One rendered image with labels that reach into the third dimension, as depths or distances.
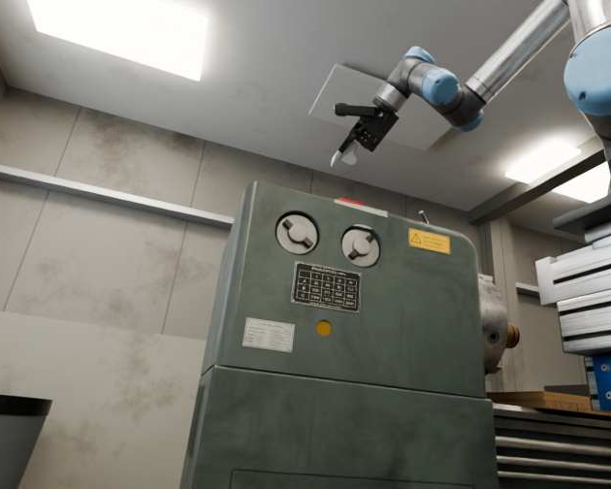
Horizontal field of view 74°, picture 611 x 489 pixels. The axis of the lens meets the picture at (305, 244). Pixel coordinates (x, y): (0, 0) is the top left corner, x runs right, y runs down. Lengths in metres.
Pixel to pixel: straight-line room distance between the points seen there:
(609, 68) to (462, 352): 0.59
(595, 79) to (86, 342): 3.63
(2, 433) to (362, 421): 2.53
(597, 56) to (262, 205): 0.63
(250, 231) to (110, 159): 3.58
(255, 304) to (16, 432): 2.46
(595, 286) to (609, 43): 0.38
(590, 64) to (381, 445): 0.74
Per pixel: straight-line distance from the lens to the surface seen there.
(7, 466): 3.18
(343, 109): 1.14
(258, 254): 0.84
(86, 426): 3.80
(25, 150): 4.51
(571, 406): 1.29
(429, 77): 1.05
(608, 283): 0.82
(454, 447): 0.96
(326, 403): 0.83
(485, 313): 1.18
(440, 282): 0.99
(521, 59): 1.16
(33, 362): 3.88
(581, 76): 0.81
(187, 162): 4.38
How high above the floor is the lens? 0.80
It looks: 22 degrees up
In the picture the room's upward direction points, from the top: 6 degrees clockwise
